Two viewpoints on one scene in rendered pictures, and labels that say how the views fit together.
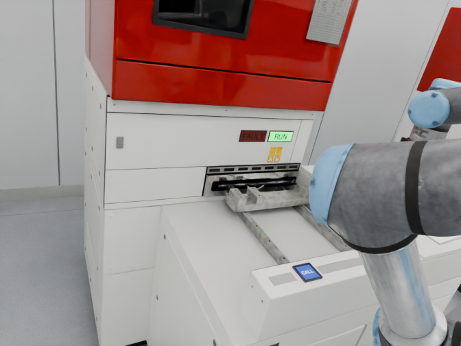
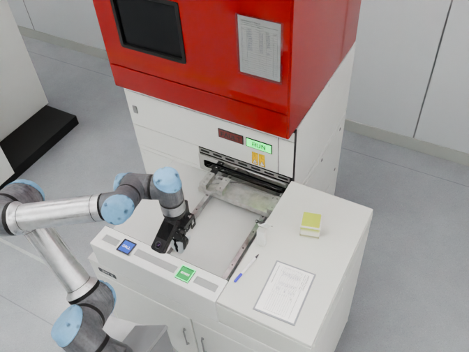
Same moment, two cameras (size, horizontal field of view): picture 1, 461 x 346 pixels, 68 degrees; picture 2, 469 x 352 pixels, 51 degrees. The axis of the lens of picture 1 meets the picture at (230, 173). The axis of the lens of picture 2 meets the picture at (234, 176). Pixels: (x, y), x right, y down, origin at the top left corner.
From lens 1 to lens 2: 1.79 m
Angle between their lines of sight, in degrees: 54
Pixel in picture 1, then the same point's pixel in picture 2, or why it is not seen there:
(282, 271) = (117, 237)
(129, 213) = (154, 156)
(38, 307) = not seen: hidden behind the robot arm
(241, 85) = (193, 96)
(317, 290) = (119, 258)
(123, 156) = (139, 118)
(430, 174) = not seen: outside the picture
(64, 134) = not seen: hidden behind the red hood
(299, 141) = (282, 156)
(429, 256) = (222, 304)
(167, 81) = (141, 82)
